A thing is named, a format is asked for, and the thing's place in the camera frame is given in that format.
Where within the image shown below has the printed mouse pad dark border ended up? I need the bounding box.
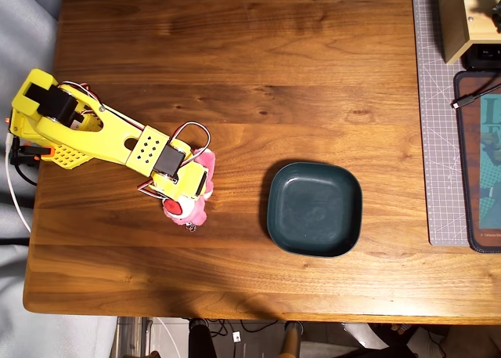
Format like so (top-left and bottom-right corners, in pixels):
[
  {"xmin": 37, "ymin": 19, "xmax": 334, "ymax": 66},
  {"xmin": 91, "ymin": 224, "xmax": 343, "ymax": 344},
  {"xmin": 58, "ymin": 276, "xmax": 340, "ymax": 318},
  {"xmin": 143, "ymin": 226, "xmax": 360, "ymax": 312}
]
[{"xmin": 453, "ymin": 70, "xmax": 501, "ymax": 254}]

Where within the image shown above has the dark teal square plate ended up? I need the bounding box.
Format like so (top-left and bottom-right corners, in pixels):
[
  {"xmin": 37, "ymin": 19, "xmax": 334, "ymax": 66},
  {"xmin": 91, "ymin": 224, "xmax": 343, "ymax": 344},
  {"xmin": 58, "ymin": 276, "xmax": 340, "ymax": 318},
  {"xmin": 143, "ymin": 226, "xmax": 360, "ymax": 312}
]
[{"xmin": 266, "ymin": 161, "xmax": 364, "ymax": 259}]

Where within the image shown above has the black usb cable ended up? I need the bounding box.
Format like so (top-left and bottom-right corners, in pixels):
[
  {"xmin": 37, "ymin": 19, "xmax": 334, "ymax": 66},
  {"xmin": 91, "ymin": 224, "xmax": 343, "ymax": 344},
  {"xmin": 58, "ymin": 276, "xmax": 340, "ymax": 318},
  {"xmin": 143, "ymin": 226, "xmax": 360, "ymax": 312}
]
[{"xmin": 451, "ymin": 82, "xmax": 501, "ymax": 110}]

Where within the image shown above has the yellow perforated robot base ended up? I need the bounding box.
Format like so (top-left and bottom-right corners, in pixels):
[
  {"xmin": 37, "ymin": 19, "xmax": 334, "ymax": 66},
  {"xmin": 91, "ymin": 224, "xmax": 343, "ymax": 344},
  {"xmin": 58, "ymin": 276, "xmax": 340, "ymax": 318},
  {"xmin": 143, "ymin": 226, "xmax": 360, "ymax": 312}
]
[{"xmin": 38, "ymin": 143, "xmax": 95, "ymax": 171}]

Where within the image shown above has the white cable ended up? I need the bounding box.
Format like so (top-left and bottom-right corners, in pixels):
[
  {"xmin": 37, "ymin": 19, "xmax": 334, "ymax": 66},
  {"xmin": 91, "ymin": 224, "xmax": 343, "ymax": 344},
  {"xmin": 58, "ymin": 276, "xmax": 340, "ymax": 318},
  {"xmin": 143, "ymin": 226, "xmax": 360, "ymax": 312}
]
[{"xmin": 4, "ymin": 134, "xmax": 31, "ymax": 233}]

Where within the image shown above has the black power cable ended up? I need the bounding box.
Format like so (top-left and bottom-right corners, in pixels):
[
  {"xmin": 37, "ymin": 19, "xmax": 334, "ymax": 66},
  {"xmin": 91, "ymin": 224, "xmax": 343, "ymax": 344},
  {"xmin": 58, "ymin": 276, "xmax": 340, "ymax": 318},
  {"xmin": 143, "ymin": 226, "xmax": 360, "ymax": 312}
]
[{"xmin": 13, "ymin": 161, "xmax": 38, "ymax": 186}]

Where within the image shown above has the grey cutting mat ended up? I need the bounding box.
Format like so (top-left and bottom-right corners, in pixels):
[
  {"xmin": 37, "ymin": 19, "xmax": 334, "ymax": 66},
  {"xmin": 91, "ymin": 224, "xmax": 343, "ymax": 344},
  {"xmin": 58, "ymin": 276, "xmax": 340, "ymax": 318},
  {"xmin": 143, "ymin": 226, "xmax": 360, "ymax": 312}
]
[{"xmin": 411, "ymin": 0, "xmax": 470, "ymax": 248}]

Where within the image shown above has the black electronic device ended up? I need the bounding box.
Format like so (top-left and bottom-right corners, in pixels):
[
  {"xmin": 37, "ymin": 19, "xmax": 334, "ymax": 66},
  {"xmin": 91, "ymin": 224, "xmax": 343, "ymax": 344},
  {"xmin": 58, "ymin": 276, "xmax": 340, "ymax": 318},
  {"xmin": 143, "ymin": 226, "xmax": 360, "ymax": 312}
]
[{"xmin": 461, "ymin": 43, "xmax": 501, "ymax": 71}]

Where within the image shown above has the wooden round leg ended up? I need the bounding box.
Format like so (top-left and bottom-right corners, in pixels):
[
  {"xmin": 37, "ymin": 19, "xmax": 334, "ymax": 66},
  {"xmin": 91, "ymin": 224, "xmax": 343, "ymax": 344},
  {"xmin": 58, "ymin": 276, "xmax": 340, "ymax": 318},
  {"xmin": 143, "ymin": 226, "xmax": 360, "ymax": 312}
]
[{"xmin": 280, "ymin": 321, "xmax": 303, "ymax": 358}]

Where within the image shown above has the pink strawberry bear plush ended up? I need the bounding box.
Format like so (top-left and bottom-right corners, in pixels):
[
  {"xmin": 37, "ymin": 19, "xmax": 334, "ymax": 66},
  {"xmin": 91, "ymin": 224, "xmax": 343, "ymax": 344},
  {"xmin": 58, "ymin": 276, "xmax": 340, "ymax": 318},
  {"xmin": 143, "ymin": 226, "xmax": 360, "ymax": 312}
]
[{"xmin": 162, "ymin": 147, "xmax": 216, "ymax": 233}]

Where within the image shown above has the light wooden box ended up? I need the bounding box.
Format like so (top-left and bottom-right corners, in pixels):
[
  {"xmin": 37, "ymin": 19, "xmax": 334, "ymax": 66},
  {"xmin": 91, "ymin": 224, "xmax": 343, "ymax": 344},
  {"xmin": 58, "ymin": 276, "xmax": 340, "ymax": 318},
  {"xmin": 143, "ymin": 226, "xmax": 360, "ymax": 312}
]
[{"xmin": 436, "ymin": 0, "xmax": 501, "ymax": 64}]

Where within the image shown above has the black orange table clamp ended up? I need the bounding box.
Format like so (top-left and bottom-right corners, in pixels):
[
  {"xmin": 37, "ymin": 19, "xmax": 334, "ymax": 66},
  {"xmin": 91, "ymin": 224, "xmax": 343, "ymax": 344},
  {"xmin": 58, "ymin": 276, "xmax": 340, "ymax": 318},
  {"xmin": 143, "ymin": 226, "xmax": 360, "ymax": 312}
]
[{"xmin": 9, "ymin": 138, "xmax": 54, "ymax": 165}]

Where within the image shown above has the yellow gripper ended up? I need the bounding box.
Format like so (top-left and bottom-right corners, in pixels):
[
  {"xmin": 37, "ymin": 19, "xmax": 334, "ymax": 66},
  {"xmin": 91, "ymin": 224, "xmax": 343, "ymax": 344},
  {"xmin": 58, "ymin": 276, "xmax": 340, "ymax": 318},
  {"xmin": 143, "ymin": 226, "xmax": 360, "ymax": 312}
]
[{"xmin": 150, "ymin": 138, "xmax": 211, "ymax": 201}]

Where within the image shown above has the red white servo wire loop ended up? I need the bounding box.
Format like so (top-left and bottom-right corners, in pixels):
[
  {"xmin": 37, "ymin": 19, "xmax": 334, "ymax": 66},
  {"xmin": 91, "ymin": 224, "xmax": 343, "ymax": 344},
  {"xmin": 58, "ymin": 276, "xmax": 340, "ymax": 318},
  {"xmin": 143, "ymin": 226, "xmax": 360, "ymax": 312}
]
[{"xmin": 168, "ymin": 121, "xmax": 211, "ymax": 167}]

